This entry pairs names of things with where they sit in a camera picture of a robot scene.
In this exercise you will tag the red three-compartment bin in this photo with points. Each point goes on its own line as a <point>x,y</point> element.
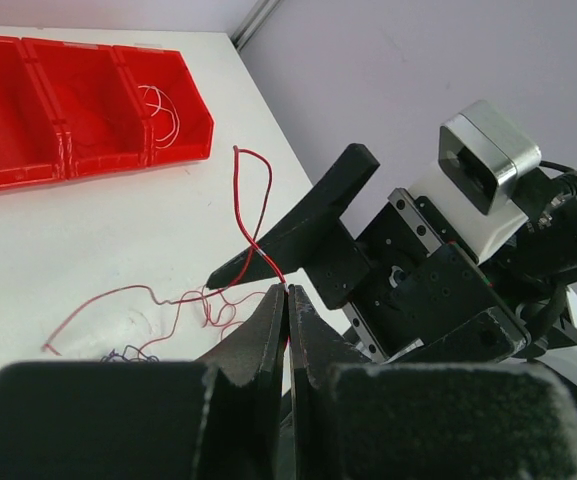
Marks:
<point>70,111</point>

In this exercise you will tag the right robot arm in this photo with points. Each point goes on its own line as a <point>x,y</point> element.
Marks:
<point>533,272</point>

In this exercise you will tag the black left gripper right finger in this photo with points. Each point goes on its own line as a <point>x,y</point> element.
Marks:
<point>354,419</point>

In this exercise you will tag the right aluminium frame post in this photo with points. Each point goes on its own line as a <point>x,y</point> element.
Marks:
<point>253,22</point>

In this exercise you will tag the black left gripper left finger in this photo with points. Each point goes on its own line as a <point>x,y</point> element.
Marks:
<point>216,417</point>

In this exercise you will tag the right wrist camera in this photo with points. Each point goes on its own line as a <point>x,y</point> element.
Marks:
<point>482,156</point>

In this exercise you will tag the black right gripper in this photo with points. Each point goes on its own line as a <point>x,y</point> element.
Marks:
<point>409,294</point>

